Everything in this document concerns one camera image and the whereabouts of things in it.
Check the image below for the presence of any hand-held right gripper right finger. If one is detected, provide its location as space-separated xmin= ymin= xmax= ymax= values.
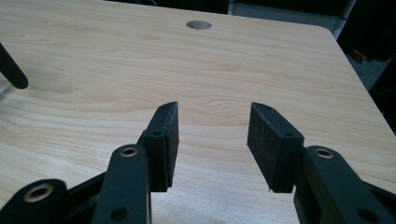
xmin=247 ymin=102 xmax=305 ymax=194

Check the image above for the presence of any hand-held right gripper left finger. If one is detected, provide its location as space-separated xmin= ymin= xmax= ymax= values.
xmin=136 ymin=101 xmax=180 ymax=193

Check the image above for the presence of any small red object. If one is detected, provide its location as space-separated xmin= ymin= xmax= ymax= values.
xmin=350 ymin=49 xmax=368 ymax=64

